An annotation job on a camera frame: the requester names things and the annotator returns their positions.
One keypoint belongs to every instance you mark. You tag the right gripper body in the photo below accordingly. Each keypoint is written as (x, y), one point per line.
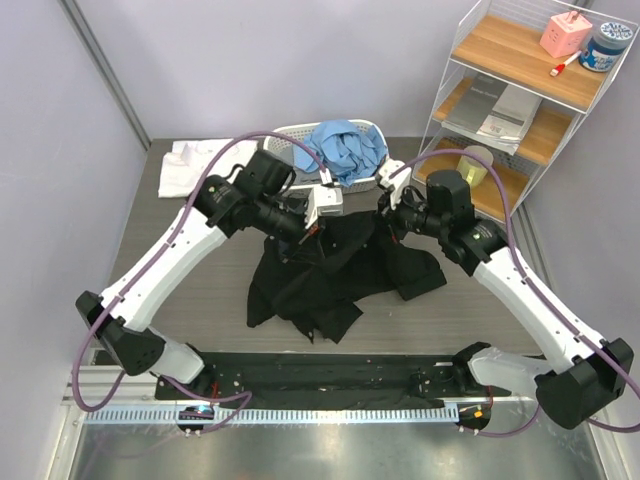
(397, 219)

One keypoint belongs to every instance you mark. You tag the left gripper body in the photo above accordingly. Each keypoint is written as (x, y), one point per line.
(313, 222)

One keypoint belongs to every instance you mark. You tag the black long sleeve shirt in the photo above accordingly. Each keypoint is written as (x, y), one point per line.
(355, 257)

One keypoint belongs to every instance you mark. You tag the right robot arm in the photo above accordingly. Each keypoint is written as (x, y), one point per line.
(580, 371)

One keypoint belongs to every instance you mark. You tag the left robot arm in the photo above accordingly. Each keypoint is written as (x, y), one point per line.
(122, 314)

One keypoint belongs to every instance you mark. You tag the blue crumpled shirt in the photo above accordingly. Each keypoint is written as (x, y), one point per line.
(350, 154)

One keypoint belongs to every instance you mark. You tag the white plastic laundry basket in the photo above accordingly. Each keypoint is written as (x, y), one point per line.
(307, 171)

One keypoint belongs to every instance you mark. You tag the yellow translucent cup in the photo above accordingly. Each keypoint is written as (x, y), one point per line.
(472, 171)

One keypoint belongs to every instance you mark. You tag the white grey booklet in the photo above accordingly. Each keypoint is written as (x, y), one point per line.
(510, 120)

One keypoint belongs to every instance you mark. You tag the folded white shirt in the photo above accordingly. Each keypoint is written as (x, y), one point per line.
(182, 167)

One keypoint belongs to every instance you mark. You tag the pink cube power strip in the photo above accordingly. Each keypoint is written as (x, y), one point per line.
(565, 33)

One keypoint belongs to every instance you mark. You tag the blue patterned jar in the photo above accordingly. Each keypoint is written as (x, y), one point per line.
(607, 43)

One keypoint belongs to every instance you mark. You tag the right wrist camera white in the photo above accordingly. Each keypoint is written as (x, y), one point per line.
(392, 178)

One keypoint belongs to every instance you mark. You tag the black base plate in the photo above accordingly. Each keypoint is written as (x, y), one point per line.
(296, 381)

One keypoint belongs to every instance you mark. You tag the white wire wooden shelf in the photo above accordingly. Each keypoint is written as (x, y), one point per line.
(519, 81)

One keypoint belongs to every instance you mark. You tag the white slotted cable duct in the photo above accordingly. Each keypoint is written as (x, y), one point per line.
(194, 415)

